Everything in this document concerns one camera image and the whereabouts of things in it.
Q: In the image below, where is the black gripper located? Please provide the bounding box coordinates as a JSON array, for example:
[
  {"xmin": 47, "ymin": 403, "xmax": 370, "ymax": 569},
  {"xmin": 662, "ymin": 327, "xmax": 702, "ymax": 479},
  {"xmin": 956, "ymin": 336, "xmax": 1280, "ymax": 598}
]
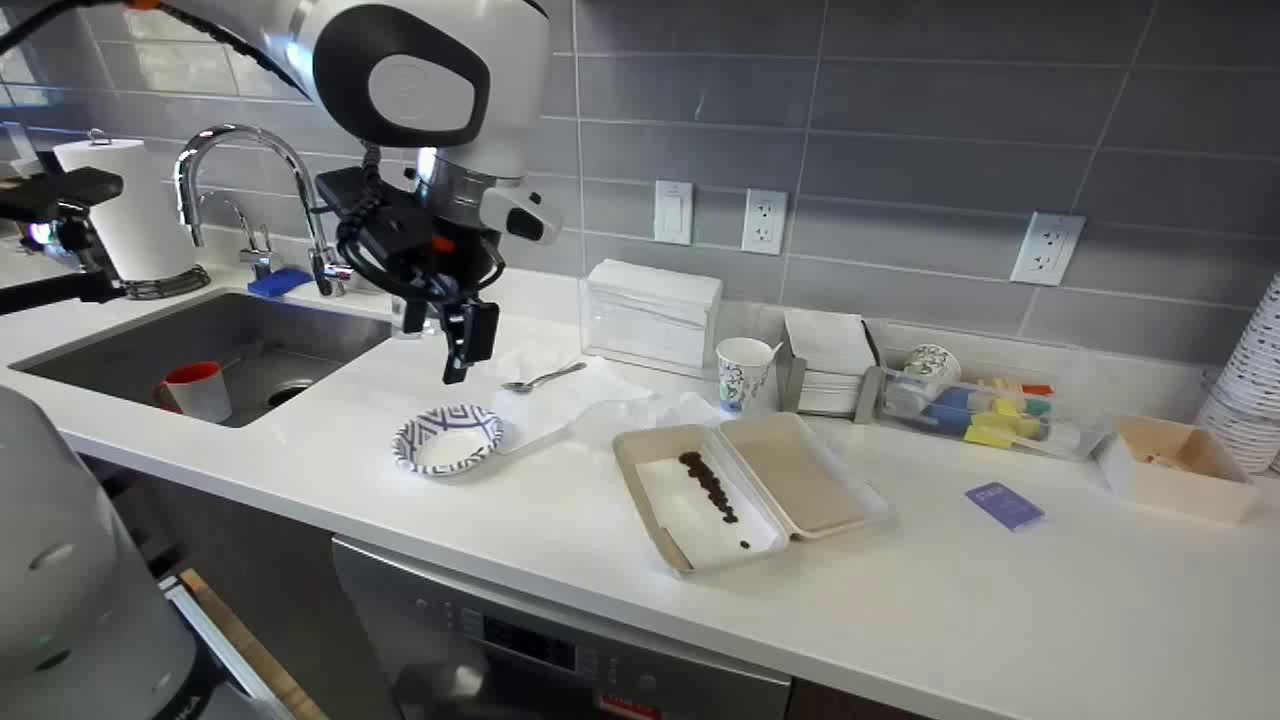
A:
[{"xmin": 317, "ymin": 170, "xmax": 505, "ymax": 386}]

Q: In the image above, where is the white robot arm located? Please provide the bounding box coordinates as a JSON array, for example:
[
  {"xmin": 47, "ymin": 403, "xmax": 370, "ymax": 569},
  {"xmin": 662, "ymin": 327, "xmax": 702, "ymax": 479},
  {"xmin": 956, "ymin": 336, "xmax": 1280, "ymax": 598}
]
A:
[{"xmin": 0, "ymin": 0, "xmax": 561, "ymax": 386}]

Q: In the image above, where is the blue patterned paper bowl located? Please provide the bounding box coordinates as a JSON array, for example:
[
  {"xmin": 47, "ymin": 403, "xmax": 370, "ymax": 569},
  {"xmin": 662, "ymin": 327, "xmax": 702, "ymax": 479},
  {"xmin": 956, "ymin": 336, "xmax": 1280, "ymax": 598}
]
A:
[{"xmin": 391, "ymin": 403, "xmax": 505, "ymax": 479}]

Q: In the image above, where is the red and white cup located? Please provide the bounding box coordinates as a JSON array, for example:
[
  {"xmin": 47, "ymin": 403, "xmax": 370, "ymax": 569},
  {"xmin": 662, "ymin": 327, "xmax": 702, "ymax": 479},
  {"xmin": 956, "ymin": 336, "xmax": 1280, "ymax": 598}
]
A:
[{"xmin": 159, "ymin": 361, "xmax": 233, "ymax": 422}]

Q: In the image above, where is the white paper cup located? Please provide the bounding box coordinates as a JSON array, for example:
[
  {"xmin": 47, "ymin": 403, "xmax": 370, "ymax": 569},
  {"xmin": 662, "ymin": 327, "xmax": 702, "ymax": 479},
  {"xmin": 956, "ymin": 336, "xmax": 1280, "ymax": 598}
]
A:
[{"xmin": 714, "ymin": 336, "xmax": 776, "ymax": 413}]

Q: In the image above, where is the patterned paper cup stack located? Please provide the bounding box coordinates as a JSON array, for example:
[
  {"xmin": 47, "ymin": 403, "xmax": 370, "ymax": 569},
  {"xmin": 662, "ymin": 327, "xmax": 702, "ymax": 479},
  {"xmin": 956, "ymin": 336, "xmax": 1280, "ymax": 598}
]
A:
[{"xmin": 1195, "ymin": 278, "xmax": 1280, "ymax": 477}]

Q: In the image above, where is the blue sponge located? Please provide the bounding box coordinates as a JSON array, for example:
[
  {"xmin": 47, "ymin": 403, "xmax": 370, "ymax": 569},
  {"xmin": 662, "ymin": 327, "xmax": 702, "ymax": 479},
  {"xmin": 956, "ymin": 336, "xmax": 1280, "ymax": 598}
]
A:
[{"xmin": 247, "ymin": 267, "xmax": 310, "ymax": 301}]

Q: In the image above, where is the crumpled clear plastic wrap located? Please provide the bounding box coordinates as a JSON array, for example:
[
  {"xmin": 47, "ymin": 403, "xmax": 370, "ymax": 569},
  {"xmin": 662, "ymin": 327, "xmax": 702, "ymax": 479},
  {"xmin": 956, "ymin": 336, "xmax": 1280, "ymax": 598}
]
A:
[{"xmin": 487, "ymin": 357, "xmax": 721, "ymax": 450}]

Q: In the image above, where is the steel sink basin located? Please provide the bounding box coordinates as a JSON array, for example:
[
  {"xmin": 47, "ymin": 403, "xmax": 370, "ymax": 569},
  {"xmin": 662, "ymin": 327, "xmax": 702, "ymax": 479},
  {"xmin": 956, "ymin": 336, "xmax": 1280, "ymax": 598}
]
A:
[{"xmin": 17, "ymin": 293, "xmax": 391, "ymax": 429}]

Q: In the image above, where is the white napkin dispenser box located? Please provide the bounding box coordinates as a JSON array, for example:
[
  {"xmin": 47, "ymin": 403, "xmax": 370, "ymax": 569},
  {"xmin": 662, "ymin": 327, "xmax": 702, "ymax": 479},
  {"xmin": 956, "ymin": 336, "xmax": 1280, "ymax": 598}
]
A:
[{"xmin": 582, "ymin": 260, "xmax": 723, "ymax": 377}]

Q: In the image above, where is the chrome kitchen faucet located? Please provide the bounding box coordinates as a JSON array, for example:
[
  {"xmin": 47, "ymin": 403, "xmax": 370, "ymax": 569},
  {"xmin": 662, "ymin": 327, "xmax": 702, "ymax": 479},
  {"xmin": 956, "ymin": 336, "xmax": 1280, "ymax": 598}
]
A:
[{"xmin": 170, "ymin": 123, "xmax": 353, "ymax": 297}]

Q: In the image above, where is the stainless dishwasher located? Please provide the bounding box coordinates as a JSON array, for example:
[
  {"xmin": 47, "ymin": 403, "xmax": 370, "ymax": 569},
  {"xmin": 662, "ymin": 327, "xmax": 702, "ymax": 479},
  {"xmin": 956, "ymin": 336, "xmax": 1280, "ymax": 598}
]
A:
[{"xmin": 331, "ymin": 539, "xmax": 793, "ymax": 720}]

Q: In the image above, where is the beige takeout clamshell container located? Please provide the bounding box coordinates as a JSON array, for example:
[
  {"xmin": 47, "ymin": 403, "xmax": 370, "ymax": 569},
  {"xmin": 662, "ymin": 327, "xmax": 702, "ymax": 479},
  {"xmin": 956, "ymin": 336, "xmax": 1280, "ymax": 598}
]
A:
[{"xmin": 612, "ymin": 413, "xmax": 891, "ymax": 575}]

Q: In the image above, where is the white condiment holder box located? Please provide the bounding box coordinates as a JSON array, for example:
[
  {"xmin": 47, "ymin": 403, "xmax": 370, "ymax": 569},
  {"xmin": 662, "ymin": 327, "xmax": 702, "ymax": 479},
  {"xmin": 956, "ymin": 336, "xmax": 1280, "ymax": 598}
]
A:
[{"xmin": 783, "ymin": 309, "xmax": 880, "ymax": 418}]

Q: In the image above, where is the clear tray of packets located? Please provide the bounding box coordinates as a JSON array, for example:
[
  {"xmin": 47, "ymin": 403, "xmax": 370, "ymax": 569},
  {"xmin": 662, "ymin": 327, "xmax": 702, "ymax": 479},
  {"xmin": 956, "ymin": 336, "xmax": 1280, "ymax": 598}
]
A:
[{"xmin": 868, "ymin": 345, "xmax": 1099, "ymax": 462}]

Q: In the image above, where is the blue card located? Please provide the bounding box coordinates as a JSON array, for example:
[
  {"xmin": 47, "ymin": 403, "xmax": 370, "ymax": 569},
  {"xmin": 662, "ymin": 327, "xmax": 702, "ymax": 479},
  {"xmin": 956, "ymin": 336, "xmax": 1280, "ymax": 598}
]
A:
[{"xmin": 967, "ymin": 484, "xmax": 1041, "ymax": 531}]

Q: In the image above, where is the small cardboard box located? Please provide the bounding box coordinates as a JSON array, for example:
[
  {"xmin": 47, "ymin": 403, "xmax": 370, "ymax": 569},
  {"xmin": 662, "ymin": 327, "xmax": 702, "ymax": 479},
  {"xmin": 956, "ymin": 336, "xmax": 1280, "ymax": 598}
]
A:
[{"xmin": 1099, "ymin": 418, "xmax": 1258, "ymax": 528}]

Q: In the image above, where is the white light switch plate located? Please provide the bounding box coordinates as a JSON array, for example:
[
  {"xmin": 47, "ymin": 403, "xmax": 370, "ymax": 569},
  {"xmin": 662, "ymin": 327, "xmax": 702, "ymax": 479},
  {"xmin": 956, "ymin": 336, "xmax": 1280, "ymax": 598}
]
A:
[{"xmin": 653, "ymin": 180, "xmax": 692, "ymax": 246}]

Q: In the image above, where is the white wall outlet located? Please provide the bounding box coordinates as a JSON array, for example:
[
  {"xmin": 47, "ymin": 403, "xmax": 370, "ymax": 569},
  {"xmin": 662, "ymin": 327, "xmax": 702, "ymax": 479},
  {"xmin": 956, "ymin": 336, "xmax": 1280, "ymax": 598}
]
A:
[
  {"xmin": 1010, "ymin": 211, "xmax": 1083, "ymax": 289},
  {"xmin": 741, "ymin": 187, "xmax": 788, "ymax": 256}
]

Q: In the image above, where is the white wall outlet right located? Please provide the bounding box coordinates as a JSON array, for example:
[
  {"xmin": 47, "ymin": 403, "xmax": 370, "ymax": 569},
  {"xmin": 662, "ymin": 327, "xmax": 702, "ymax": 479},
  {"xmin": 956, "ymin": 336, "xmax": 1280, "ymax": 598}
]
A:
[{"xmin": 1010, "ymin": 211, "xmax": 1083, "ymax": 289}]

